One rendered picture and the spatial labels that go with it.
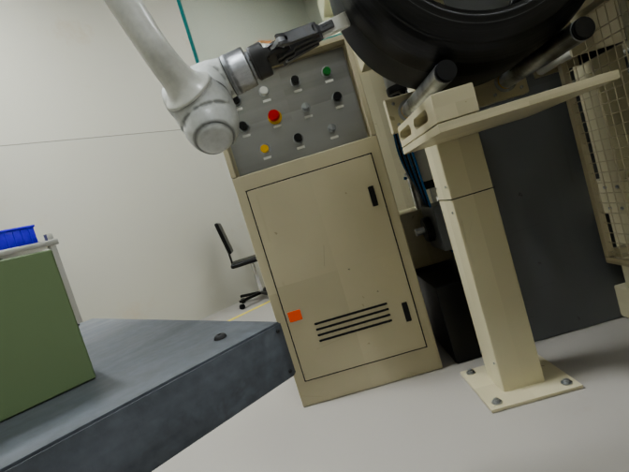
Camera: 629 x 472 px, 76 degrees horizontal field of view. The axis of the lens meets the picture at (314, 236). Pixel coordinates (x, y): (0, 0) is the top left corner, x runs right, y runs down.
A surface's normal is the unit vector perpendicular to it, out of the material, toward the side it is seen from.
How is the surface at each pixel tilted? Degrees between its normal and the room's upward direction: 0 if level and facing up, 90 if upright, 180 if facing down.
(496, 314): 90
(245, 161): 90
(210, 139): 140
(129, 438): 90
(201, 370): 90
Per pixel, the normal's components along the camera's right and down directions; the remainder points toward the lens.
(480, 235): -0.01, 0.07
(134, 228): 0.66, -0.15
